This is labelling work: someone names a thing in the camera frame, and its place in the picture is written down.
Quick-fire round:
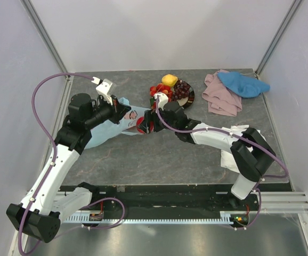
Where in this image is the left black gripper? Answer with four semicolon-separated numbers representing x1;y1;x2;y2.
85;94;131;129

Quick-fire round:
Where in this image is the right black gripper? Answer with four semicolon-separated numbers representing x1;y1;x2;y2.
138;107;177;134

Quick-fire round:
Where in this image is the red apple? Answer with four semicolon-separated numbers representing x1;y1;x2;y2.
136;116;154;134

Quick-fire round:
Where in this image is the light blue plastic bag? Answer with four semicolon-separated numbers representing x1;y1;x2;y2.
85;98;148;149

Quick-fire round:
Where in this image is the purple grape bunch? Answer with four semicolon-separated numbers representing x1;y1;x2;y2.
172;79;191;101

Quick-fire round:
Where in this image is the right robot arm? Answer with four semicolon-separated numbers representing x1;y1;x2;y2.
136;102;276;210

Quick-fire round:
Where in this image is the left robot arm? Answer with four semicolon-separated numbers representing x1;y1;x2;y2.
6;93;131;243

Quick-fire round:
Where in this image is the red lychee bunch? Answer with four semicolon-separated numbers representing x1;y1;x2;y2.
150;83;173;106

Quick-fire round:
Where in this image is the black round plate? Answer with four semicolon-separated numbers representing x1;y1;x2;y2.
176;86;195;109

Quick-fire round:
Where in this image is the yellow pear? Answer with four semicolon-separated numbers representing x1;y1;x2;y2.
161;74;179;87

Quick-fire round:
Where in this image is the mauve pink cloth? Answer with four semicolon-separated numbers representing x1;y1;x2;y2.
201;69;242;117

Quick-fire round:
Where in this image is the white printed t-shirt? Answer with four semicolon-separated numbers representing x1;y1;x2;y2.
221;125;273;179

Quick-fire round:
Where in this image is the blue cloth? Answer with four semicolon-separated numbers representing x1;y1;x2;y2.
217;71;271;98

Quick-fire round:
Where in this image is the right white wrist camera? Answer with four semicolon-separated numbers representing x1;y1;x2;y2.
153;92;169;110

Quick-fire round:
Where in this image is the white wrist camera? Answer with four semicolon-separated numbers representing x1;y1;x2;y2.
153;92;169;110
92;77;115;105

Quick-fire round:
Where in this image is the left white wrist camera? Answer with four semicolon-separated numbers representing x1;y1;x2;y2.
92;77;115;105

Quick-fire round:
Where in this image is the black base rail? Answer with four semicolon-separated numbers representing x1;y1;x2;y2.
58;183;258;214

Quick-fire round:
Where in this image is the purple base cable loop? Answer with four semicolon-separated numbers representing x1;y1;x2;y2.
82;197;128;230

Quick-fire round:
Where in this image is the white slotted cable duct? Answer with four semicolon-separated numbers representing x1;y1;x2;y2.
64;212;247;225

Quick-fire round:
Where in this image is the left aluminium frame post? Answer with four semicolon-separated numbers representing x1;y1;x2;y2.
20;0;68;73

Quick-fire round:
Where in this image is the aluminium frame post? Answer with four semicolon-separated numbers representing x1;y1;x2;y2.
255;0;304;77
20;0;68;73

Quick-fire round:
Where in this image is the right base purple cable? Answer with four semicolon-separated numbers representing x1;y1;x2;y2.
223;188;263;231

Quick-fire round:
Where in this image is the right aluminium frame post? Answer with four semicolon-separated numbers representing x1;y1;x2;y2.
255;0;304;77

